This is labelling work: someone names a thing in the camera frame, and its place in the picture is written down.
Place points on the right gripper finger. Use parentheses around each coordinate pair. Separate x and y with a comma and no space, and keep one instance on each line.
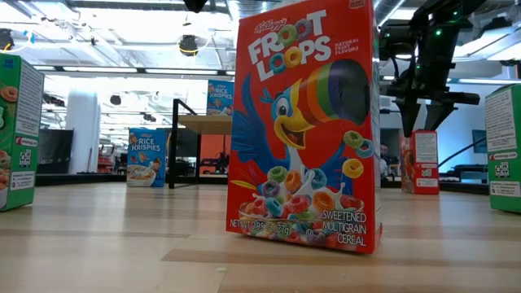
(408,116)
(439,114)

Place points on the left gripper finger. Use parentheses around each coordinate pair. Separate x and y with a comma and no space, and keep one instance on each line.
(195,5)

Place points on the red Froot Loops cereal box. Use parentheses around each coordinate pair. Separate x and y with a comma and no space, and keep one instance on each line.
(305,142)
(421,163)

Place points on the green Apple Jacks cereal box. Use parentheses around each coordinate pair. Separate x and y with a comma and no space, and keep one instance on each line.
(504,150)
(20,134)

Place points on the blue Rice Krispies cereal box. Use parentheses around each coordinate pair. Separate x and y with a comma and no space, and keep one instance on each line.
(220,97)
(146,158)

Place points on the black background robot arm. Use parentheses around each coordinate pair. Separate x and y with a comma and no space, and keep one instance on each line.
(220,163)

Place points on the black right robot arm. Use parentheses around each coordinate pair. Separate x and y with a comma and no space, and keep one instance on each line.
(439,36)

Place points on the wooden shelf with black legs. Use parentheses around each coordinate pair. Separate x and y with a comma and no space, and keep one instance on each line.
(205,124)

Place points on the long ceiling light strip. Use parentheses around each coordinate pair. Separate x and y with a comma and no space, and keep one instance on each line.
(102,70)
(480,81)

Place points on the black desk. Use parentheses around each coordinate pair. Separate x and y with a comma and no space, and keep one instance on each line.
(468,167)

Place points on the red partition panel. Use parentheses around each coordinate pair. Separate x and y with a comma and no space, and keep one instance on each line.
(211,146)

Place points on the white column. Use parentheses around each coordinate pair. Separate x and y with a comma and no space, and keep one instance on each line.
(83,134)

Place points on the black screen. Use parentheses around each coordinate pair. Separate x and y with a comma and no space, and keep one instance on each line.
(55,150)

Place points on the black overhead camera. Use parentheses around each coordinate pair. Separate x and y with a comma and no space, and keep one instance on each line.
(188,45)

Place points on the wall-mounted monitor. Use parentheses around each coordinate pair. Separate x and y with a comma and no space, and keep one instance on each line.
(479,141)

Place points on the silver ventilation duct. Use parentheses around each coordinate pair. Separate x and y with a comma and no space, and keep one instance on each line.
(386,10)

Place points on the black aluminium table frame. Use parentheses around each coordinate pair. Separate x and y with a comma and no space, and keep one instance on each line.
(81,179)

